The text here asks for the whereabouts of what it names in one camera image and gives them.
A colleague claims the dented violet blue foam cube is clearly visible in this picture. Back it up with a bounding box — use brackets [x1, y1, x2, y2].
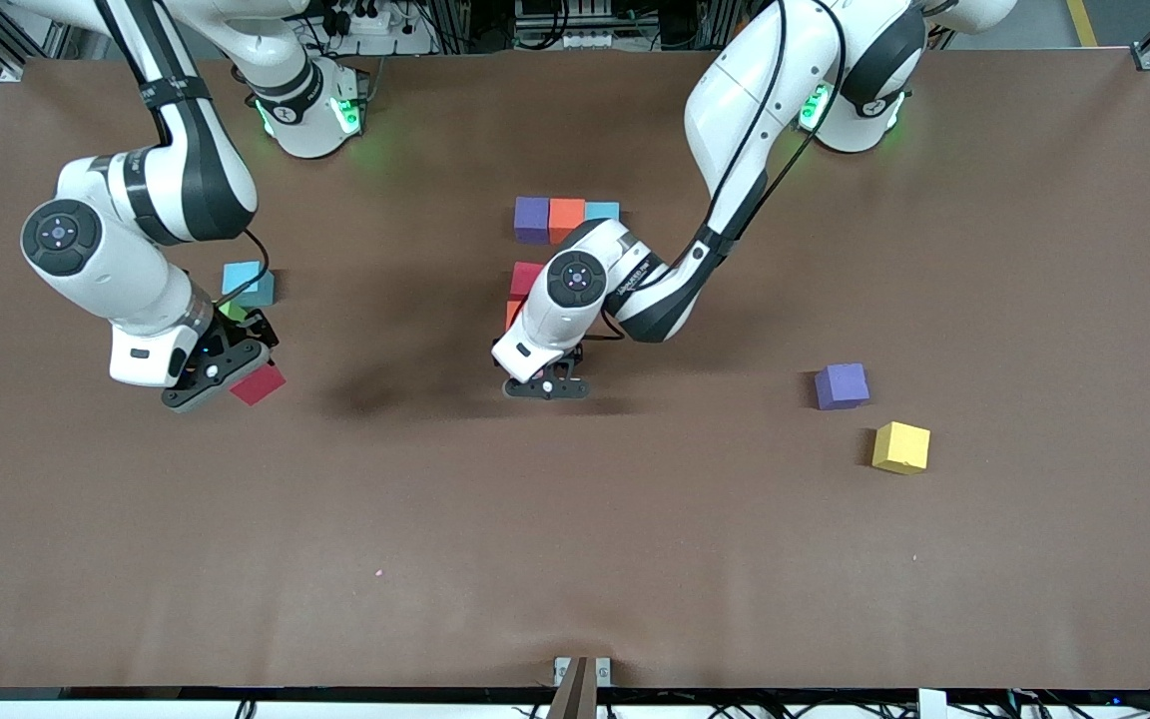
[514, 196, 551, 246]

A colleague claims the brown table mat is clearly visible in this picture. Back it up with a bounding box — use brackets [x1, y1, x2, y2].
[0, 50, 1150, 690]

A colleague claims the white slotted device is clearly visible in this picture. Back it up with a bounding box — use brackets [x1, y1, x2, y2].
[515, 0, 636, 49]

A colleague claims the white power strip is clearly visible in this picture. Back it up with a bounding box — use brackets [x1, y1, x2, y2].
[320, 0, 436, 56]

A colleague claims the yellow foam cube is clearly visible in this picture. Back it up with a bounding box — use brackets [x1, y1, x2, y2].
[872, 420, 931, 474]

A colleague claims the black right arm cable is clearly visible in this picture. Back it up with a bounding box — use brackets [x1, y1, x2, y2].
[96, 0, 273, 306]

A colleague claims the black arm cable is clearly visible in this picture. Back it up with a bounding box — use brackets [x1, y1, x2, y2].
[96, 0, 273, 306]
[705, 0, 851, 251]

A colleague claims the metal bracket with brown post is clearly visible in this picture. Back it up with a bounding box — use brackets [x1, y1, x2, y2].
[553, 656, 613, 719]

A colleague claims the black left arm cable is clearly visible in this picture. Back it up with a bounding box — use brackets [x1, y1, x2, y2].
[705, 0, 851, 251]

